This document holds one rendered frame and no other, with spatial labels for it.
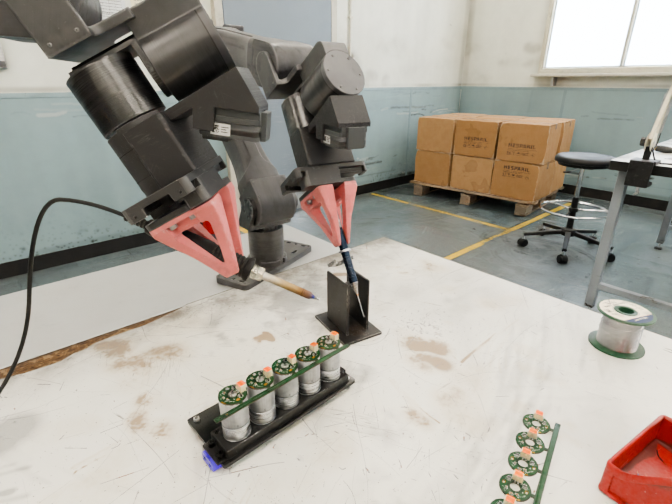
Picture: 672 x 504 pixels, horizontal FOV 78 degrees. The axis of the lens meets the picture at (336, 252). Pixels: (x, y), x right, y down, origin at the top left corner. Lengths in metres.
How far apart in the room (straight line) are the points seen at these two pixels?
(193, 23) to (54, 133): 2.58
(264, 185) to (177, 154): 0.34
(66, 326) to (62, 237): 2.38
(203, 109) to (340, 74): 0.20
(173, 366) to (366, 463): 0.26
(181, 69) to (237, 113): 0.05
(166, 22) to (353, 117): 0.21
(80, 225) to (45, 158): 0.43
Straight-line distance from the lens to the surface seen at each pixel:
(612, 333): 0.62
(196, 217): 0.38
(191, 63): 0.38
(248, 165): 0.71
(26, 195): 2.97
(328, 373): 0.45
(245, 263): 0.40
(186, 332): 0.60
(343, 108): 0.48
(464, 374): 0.52
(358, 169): 0.55
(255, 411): 0.41
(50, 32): 0.38
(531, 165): 3.73
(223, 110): 0.36
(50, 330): 0.69
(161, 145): 0.37
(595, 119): 4.72
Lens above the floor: 1.06
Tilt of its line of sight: 23 degrees down
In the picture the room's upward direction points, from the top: straight up
